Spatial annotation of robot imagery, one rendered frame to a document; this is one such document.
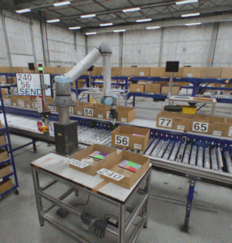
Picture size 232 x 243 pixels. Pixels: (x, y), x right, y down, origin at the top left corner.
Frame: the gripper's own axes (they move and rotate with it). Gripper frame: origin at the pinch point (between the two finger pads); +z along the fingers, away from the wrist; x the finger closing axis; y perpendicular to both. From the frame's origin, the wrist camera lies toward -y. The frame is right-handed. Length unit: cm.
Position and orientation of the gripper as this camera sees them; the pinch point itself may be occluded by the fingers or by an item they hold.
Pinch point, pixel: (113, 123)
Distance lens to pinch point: 224.3
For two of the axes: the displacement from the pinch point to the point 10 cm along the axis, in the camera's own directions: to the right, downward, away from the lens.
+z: -0.1, 9.6, 2.9
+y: -4.2, 2.6, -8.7
